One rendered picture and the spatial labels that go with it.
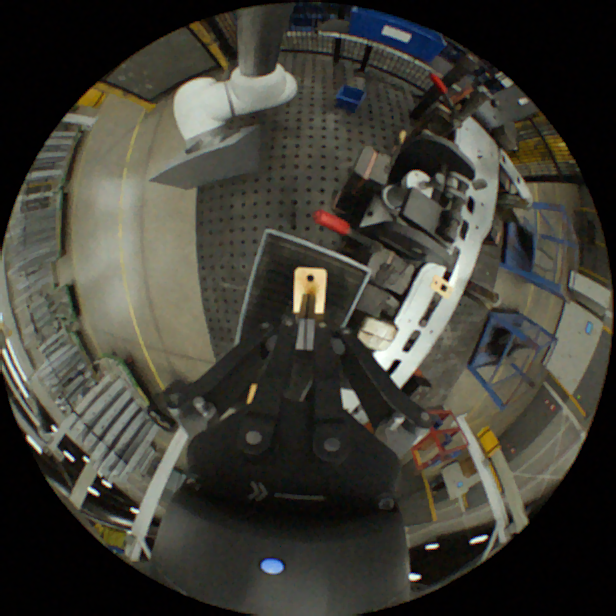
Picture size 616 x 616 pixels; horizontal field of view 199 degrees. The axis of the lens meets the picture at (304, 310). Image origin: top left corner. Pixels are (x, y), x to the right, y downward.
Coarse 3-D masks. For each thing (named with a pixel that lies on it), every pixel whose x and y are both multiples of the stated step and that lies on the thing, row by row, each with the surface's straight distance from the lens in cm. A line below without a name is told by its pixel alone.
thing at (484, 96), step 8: (480, 88) 56; (472, 96) 58; (480, 96) 55; (488, 96) 55; (464, 104) 61; (472, 104) 57; (480, 104) 57; (496, 104) 56; (464, 112) 59; (472, 112) 58; (464, 120) 61
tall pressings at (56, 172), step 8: (56, 136) 811; (64, 136) 811; (72, 136) 813; (48, 144) 794; (56, 144) 793; (64, 144) 793; (40, 152) 835; (48, 152) 832; (56, 152) 801; (64, 152) 802; (40, 160) 817; (48, 160) 814; (56, 160) 817; (64, 160) 821; (48, 168) 804; (56, 168) 804; (32, 176) 768; (40, 176) 767; (48, 176) 769; (56, 176) 787
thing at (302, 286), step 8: (296, 272) 22; (304, 272) 22; (312, 272) 22; (320, 272) 22; (296, 280) 22; (304, 280) 22; (320, 280) 22; (296, 288) 22; (304, 288) 22; (312, 288) 22; (320, 288) 22; (296, 296) 23; (320, 296) 23; (296, 304) 23; (320, 304) 23; (320, 312) 23
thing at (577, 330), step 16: (576, 304) 819; (560, 320) 829; (576, 320) 817; (592, 320) 814; (560, 336) 826; (576, 336) 817; (592, 336) 815; (560, 352) 830; (576, 352) 821; (592, 352) 819; (560, 368) 835; (576, 368) 827; (576, 384) 835
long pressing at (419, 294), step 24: (480, 144) 78; (480, 168) 70; (480, 192) 65; (480, 216) 62; (456, 240) 53; (480, 240) 61; (432, 264) 47; (456, 264) 54; (408, 288) 46; (456, 288) 55; (408, 312) 48; (408, 336) 51; (432, 336) 56; (384, 360) 53; (408, 360) 57
